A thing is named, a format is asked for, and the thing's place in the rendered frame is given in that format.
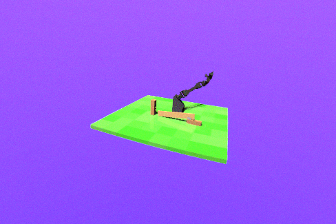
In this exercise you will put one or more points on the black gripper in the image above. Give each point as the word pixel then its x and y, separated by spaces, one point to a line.
pixel 210 75

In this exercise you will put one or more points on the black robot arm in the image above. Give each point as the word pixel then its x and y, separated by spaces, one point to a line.
pixel 197 86

